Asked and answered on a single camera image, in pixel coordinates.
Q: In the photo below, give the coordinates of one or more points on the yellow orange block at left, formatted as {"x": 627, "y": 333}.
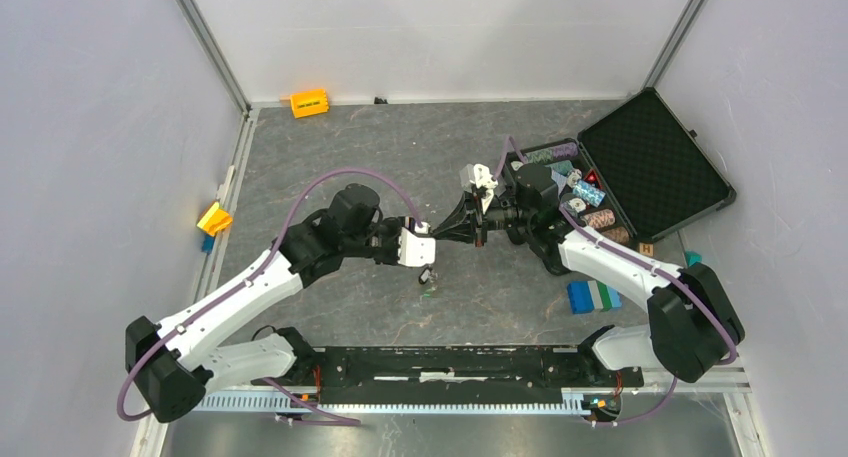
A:
{"x": 214, "y": 220}

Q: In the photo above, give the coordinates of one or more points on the orange box at back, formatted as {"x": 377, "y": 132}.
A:
{"x": 309, "y": 103}

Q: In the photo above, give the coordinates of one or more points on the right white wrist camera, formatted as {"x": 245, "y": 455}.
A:
{"x": 477, "y": 176}

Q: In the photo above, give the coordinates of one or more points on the black key tag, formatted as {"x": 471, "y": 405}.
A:
{"x": 425, "y": 277}

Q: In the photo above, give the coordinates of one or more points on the small wooden letter cube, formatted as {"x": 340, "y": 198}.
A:
{"x": 646, "y": 249}

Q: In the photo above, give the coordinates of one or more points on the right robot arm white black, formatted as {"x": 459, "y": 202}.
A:
{"x": 692, "y": 325}

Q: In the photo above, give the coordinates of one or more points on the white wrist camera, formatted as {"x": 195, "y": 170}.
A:
{"x": 477, "y": 176}
{"x": 417, "y": 248}

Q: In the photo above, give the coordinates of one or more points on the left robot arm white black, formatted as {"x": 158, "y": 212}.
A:
{"x": 174, "y": 363}

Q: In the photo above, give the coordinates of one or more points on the blue green white block stack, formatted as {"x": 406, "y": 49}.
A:
{"x": 587, "y": 297}

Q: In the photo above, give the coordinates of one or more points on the small teal cube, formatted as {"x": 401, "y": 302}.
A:
{"x": 692, "y": 258}

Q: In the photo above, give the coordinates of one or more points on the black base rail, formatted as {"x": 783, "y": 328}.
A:
{"x": 407, "y": 375}

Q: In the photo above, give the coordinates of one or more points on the black poker chip case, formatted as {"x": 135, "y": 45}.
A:
{"x": 637, "y": 175}

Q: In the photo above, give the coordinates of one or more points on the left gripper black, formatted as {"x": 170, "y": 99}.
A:
{"x": 396, "y": 226}

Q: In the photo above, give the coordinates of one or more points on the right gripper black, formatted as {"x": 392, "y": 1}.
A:
{"x": 476, "y": 227}

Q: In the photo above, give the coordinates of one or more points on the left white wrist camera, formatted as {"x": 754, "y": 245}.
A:
{"x": 417, "y": 248}

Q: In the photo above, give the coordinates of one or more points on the small blue block at left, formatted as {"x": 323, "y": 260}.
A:
{"x": 207, "y": 244}

